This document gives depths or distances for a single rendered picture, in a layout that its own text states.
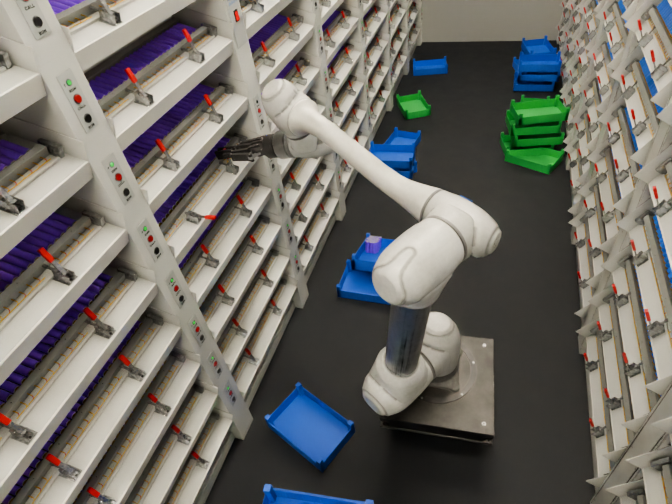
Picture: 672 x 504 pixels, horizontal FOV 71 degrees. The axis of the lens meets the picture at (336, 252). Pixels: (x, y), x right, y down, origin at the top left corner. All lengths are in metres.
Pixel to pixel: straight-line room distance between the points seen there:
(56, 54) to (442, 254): 0.86
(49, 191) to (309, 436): 1.35
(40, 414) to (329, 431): 1.13
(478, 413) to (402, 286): 0.83
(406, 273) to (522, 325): 1.39
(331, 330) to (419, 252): 1.33
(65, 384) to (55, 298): 0.21
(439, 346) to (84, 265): 1.03
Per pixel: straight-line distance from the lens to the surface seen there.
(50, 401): 1.23
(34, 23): 1.09
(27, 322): 1.12
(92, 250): 1.21
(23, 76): 1.08
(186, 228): 1.48
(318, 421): 2.03
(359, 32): 3.02
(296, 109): 1.29
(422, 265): 0.99
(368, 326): 2.26
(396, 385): 1.46
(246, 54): 1.72
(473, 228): 1.09
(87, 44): 1.17
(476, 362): 1.83
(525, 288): 2.47
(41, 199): 1.08
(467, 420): 1.71
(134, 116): 1.27
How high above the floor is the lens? 1.79
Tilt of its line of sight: 43 degrees down
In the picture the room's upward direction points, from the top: 9 degrees counter-clockwise
